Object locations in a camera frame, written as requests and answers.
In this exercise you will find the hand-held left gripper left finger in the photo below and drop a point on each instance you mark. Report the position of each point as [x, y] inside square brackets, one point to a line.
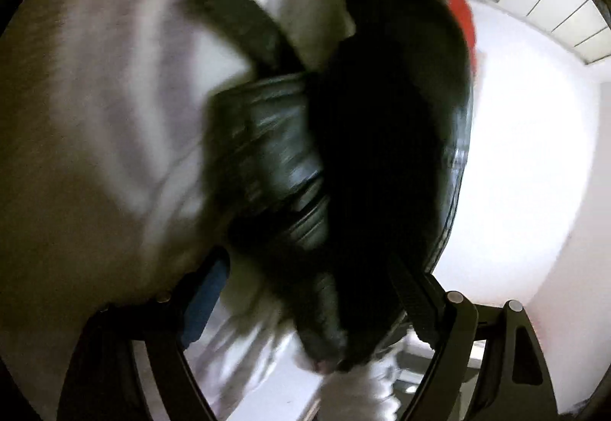
[203, 306]

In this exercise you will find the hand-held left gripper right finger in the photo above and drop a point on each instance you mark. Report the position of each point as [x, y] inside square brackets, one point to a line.
[413, 299]

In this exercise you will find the black leather jacket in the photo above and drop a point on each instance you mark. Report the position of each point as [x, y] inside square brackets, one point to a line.
[382, 139]

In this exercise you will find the striped white cloth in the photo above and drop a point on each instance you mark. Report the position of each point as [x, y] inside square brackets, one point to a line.
[95, 115]

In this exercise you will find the red duvet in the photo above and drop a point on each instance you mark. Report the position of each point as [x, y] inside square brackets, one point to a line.
[460, 15]

